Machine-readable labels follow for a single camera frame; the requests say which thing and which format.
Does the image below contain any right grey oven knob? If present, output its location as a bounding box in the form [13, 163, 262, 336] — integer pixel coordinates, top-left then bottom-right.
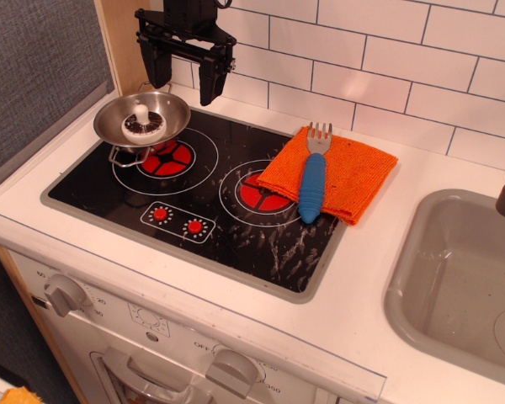
[205, 349, 259, 399]

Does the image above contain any orange folded cloth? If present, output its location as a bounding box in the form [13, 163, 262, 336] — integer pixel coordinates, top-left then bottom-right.
[258, 126, 398, 226]

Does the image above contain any orange object bottom left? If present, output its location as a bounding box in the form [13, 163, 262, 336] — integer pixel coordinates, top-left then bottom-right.
[0, 386, 43, 404]

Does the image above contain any right red stove button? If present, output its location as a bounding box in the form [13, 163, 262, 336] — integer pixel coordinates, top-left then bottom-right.
[187, 220, 204, 234]

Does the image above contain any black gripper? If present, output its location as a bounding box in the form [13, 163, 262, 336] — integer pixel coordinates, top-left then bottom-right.
[135, 0, 237, 106]

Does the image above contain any grey plastic sink basin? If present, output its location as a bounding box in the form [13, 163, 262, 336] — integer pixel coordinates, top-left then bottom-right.
[385, 189, 505, 385]

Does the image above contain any oven door with handle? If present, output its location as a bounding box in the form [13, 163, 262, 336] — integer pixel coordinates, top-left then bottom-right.
[88, 346, 321, 404]

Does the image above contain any left red stove button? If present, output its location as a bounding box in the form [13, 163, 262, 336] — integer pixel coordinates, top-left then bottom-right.
[152, 207, 168, 221]

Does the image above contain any blue handled metal fork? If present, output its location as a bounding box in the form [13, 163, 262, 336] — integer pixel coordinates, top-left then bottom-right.
[298, 123, 332, 224]

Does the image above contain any left grey oven knob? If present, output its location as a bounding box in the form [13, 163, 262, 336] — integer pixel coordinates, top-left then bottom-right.
[44, 274, 87, 317]

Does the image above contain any small steel pot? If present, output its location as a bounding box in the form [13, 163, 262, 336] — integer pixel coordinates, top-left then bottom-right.
[93, 91, 191, 167]

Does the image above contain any wooden side post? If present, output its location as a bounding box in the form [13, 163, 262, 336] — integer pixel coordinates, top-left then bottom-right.
[93, 0, 150, 95]

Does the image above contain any grey oven knob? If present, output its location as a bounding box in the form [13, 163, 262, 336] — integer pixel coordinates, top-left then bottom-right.
[44, 274, 87, 317]
[205, 349, 259, 399]

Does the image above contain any black toy stovetop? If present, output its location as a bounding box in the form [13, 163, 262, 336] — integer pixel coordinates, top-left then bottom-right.
[41, 111, 345, 303]

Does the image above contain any red stove button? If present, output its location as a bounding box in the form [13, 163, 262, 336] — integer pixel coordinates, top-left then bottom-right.
[152, 207, 168, 221]
[187, 220, 204, 234]

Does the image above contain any white toy mushroom slice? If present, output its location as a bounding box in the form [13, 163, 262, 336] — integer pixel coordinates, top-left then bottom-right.
[121, 104, 167, 146]

